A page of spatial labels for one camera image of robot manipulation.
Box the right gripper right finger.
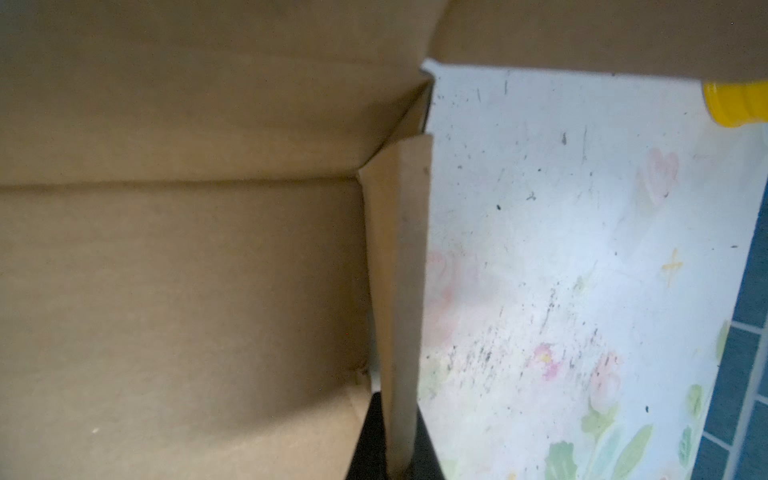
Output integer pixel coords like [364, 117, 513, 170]
[410, 409, 445, 480]

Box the yellow pen cup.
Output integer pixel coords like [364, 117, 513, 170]
[702, 80, 768, 128]

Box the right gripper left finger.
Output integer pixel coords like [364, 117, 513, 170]
[346, 392, 387, 480]

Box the cardboard box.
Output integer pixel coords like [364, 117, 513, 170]
[1, 1, 767, 479]

